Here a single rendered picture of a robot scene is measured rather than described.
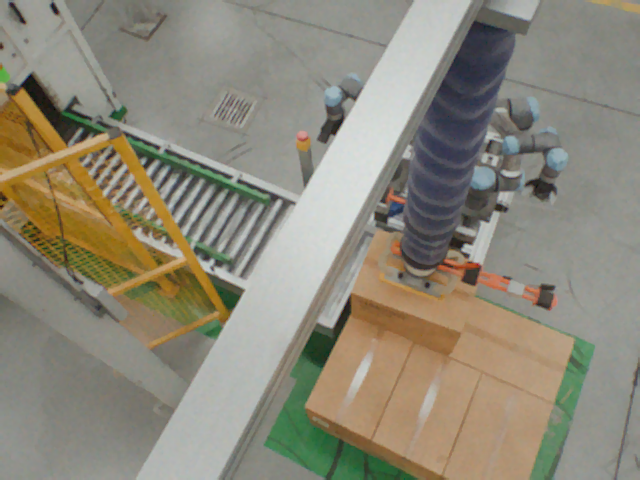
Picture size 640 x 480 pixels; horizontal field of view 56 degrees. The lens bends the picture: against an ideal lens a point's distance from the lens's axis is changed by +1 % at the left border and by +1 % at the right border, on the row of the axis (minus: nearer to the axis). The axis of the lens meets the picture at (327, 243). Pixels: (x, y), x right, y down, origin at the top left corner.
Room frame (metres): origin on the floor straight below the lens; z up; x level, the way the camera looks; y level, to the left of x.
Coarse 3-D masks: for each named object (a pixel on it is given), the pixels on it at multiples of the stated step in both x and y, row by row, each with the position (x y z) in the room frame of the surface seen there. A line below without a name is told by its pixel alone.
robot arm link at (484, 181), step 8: (480, 168) 1.60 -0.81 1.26; (488, 168) 1.59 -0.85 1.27; (480, 176) 1.55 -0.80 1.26; (488, 176) 1.55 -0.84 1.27; (496, 176) 1.55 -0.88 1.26; (472, 184) 1.53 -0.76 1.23; (480, 184) 1.51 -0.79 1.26; (488, 184) 1.50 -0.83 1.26; (496, 184) 1.51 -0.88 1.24; (472, 192) 1.52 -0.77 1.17; (480, 192) 1.50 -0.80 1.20; (488, 192) 1.50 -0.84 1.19
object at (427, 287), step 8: (400, 272) 1.16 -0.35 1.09; (384, 280) 1.13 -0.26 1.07; (392, 280) 1.12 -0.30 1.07; (400, 280) 1.12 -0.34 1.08; (424, 280) 1.11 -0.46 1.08; (432, 280) 1.10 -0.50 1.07; (408, 288) 1.07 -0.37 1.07; (416, 288) 1.07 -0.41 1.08; (424, 288) 1.06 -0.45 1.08; (432, 288) 1.06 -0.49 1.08; (432, 296) 1.02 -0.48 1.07; (440, 296) 1.01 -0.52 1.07
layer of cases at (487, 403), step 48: (384, 336) 1.00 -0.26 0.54; (480, 336) 0.94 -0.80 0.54; (528, 336) 0.91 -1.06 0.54; (336, 384) 0.76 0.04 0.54; (384, 384) 0.73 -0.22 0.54; (432, 384) 0.70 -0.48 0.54; (480, 384) 0.67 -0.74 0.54; (528, 384) 0.64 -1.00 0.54; (336, 432) 0.56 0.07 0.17; (384, 432) 0.48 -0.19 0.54; (432, 432) 0.45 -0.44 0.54; (480, 432) 0.43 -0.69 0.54; (528, 432) 0.40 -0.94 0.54
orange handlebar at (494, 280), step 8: (400, 200) 1.51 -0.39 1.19; (392, 248) 1.25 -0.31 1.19; (448, 264) 1.13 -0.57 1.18; (456, 264) 1.12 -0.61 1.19; (448, 272) 1.09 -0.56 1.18; (456, 272) 1.08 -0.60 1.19; (480, 280) 1.03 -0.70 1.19; (488, 280) 1.03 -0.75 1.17; (496, 280) 1.02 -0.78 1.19; (504, 280) 1.02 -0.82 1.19; (496, 288) 0.98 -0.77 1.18; (504, 288) 0.98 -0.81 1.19; (528, 288) 0.96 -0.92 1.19; (528, 296) 0.92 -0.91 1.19
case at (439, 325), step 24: (384, 240) 1.41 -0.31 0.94; (480, 264) 1.21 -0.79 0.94; (360, 288) 1.15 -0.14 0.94; (384, 288) 1.14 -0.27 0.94; (456, 288) 1.09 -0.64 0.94; (360, 312) 1.11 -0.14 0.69; (384, 312) 1.05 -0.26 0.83; (408, 312) 0.99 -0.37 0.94; (432, 312) 0.98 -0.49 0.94; (456, 312) 0.96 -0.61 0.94; (408, 336) 0.97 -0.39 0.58; (432, 336) 0.92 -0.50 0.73; (456, 336) 0.86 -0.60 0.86
